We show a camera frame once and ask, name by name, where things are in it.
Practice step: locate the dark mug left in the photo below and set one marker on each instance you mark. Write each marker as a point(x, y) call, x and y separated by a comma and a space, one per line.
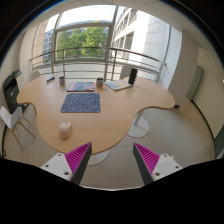
point(62, 81)

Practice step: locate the white chair wooden legs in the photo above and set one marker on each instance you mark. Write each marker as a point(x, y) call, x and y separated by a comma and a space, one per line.
point(13, 119)

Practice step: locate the blue patterned mouse pad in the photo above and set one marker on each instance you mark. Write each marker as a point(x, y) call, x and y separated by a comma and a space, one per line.
point(81, 103)

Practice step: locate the red blue book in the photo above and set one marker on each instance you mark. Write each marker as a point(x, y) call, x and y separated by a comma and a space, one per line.
point(81, 87)

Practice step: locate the black cylindrical speaker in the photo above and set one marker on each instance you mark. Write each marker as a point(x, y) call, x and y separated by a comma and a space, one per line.
point(132, 76)

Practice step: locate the white round table base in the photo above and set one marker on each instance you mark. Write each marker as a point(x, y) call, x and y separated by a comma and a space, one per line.
point(98, 158)
point(139, 127)

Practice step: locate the light blue open book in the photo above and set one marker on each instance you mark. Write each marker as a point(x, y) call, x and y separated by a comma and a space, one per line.
point(117, 85)

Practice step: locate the red dark mug right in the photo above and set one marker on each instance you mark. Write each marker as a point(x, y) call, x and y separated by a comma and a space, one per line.
point(99, 82)

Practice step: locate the white round table base front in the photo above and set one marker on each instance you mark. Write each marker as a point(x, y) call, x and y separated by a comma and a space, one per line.
point(98, 158)

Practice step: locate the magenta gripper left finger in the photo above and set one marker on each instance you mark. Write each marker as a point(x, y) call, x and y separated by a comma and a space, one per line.
point(70, 166)

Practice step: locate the white round table base right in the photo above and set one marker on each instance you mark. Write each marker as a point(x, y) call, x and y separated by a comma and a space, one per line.
point(139, 127)

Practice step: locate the metal balcony railing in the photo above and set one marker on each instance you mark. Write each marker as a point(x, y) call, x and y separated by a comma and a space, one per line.
point(89, 63)

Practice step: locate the grey green door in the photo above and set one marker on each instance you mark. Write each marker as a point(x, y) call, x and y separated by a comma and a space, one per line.
point(195, 82)

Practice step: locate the white chair behind table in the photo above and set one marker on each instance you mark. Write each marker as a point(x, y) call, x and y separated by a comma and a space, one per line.
point(33, 76)

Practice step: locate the small blue black object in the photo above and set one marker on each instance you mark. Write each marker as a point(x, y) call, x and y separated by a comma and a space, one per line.
point(50, 79)

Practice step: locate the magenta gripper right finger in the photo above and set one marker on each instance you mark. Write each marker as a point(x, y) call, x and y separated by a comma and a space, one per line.
point(153, 166)

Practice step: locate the grey chair behind table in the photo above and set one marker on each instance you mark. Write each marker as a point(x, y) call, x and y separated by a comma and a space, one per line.
point(125, 71)

